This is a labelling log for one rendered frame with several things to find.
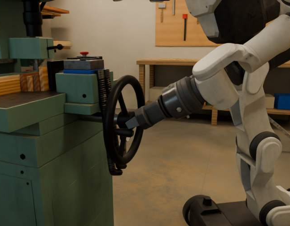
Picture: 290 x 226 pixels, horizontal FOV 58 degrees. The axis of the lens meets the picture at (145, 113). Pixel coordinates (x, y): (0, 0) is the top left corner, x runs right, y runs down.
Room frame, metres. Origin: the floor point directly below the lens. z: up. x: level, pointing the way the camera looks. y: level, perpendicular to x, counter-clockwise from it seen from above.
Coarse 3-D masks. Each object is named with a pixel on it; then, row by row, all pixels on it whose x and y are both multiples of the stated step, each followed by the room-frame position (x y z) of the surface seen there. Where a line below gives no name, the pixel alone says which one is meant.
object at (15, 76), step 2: (18, 74) 0.88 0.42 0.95; (4, 76) 0.82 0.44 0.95; (6, 76) 0.82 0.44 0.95; (8, 76) 0.82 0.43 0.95; (10, 76) 0.83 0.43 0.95; (12, 76) 0.84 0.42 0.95; (14, 76) 0.84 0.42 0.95; (16, 76) 0.85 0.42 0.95; (18, 76) 0.86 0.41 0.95; (0, 78) 0.79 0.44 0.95; (2, 78) 0.80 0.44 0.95; (4, 78) 0.81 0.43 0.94; (6, 78) 0.81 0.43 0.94; (8, 78) 0.82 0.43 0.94; (10, 78) 0.83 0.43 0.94; (12, 78) 0.83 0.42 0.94; (14, 78) 0.84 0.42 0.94; (16, 78) 0.85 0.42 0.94; (0, 80) 0.79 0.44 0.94; (2, 80) 0.80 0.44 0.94
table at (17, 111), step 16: (0, 96) 0.75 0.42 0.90; (16, 96) 0.75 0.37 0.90; (32, 96) 0.75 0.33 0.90; (48, 96) 0.75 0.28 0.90; (64, 96) 0.80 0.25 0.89; (0, 112) 0.60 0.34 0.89; (16, 112) 0.62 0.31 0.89; (32, 112) 0.67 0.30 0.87; (48, 112) 0.73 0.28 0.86; (64, 112) 0.79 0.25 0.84; (80, 112) 0.77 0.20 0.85; (96, 112) 0.79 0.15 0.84; (0, 128) 0.60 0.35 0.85; (16, 128) 0.61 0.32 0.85
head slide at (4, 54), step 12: (0, 0) 0.92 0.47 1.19; (12, 0) 0.96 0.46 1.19; (0, 12) 0.91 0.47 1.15; (12, 12) 0.96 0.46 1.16; (0, 24) 0.91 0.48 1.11; (12, 24) 0.95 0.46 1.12; (24, 24) 1.01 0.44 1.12; (0, 36) 0.90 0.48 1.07; (12, 36) 0.95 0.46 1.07; (24, 36) 1.00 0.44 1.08; (0, 48) 0.90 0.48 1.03
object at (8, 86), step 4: (4, 80) 0.80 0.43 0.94; (8, 80) 0.80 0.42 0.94; (12, 80) 0.81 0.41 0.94; (16, 80) 0.82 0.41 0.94; (0, 84) 0.77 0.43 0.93; (4, 84) 0.78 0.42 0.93; (8, 84) 0.79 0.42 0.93; (12, 84) 0.81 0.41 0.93; (16, 84) 0.82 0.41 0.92; (20, 84) 0.84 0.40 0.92; (0, 88) 0.77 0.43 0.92; (4, 88) 0.78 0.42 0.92; (8, 88) 0.79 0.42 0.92; (12, 88) 0.81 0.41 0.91; (16, 88) 0.82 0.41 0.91; (20, 88) 0.84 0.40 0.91; (0, 92) 0.76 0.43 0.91; (4, 92) 0.78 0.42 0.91; (8, 92) 0.79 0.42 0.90; (12, 92) 0.80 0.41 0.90
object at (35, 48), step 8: (8, 40) 0.93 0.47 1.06; (16, 40) 0.91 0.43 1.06; (24, 40) 0.90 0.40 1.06; (32, 40) 0.89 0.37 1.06; (40, 40) 0.88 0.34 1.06; (48, 40) 0.92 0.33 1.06; (16, 48) 0.92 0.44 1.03; (24, 48) 0.90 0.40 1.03; (32, 48) 0.89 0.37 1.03; (40, 48) 0.88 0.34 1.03; (16, 56) 0.92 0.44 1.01; (24, 56) 0.90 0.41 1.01; (32, 56) 0.89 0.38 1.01; (40, 56) 0.88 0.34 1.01; (48, 56) 0.91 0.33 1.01
